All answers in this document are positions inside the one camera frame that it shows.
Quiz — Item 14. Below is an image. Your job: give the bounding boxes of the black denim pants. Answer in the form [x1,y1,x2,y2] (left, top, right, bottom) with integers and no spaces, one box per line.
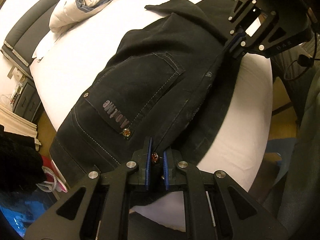
[50,0,240,187]

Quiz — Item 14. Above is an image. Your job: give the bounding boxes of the black hanging garment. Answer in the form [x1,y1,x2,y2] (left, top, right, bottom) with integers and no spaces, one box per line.
[1,126,46,193]

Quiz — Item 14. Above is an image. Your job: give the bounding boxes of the person's grey trouser leg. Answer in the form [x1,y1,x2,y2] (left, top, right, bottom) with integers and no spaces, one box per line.
[260,39,320,238]

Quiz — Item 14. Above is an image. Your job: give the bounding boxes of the grey left nightstand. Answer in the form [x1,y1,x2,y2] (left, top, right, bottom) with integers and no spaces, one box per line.
[12,77,41,122]

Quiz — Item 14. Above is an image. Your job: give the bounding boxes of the white bed mattress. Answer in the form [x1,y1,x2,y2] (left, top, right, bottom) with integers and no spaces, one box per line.
[29,0,274,233]

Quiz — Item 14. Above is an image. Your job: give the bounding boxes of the beige curtain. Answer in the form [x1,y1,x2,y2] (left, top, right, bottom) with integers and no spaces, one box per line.
[0,105,42,151]

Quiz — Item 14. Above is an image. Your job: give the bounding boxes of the items on left nightstand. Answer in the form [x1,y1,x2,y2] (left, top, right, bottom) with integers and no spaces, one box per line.
[1,67,26,109]

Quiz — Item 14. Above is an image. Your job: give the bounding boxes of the rolled white duvet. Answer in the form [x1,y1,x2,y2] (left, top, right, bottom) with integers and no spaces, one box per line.
[49,0,112,35]

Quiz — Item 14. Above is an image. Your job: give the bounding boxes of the grey upholstered headboard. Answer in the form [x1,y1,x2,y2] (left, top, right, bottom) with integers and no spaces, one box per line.
[1,0,59,78]

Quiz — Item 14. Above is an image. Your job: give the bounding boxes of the black headset cable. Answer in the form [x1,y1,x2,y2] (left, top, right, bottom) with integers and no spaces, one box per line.
[283,29,320,82]

